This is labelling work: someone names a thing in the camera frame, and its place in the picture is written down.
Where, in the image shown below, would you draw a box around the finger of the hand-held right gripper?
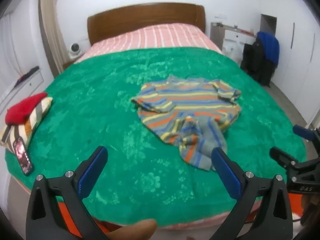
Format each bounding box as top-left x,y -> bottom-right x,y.
269,147 -> 300,171
293,124 -> 320,143

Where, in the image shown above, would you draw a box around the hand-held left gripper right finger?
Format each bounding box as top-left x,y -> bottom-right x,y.
211,147 -> 293,240

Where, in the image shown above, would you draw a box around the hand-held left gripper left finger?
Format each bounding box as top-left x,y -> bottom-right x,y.
26,145 -> 108,240

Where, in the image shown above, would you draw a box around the striped small shirt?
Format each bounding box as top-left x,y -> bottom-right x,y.
131,75 -> 242,172

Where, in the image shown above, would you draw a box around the black clothes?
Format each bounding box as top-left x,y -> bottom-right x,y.
240,40 -> 278,87

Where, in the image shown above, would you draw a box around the person's right hand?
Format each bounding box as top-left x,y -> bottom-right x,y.
300,194 -> 320,227

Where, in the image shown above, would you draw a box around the person's left hand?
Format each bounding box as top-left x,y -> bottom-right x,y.
107,219 -> 157,240

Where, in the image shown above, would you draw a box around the white wardrobe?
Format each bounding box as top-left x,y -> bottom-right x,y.
271,0 -> 320,128

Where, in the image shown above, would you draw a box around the smartphone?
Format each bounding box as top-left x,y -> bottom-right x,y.
13,137 -> 34,176

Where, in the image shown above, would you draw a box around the striped cushion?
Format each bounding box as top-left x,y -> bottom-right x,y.
0,97 -> 53,153

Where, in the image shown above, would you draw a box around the green blanket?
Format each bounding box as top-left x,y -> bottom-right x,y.
5,46 -> 307,228

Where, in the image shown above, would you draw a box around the red cloth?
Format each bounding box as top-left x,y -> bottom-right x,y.
5,92 -> 48,125

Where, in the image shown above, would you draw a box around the blue jacket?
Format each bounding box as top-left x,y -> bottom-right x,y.
256,31 -> 280,65

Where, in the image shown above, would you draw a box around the white dresser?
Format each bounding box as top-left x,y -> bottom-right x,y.
0,66 -> 45,107

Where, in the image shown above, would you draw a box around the black item on dresser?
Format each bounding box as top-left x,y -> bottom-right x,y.
14,66 -> 40,87

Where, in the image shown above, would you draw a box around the white desk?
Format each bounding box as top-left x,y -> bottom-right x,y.
210,21 -> 258,55

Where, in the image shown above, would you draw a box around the beige curtain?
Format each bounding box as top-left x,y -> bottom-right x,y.
39,0 -> 66,74

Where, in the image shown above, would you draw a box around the pink striped bed sheet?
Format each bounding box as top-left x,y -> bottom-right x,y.
74,23 -> 222,64

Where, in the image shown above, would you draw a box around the wooden headboard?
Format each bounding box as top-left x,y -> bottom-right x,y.
87,2 -> 206,47

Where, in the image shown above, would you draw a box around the white security camera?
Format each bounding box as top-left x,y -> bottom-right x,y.
69,42 -> 83,57

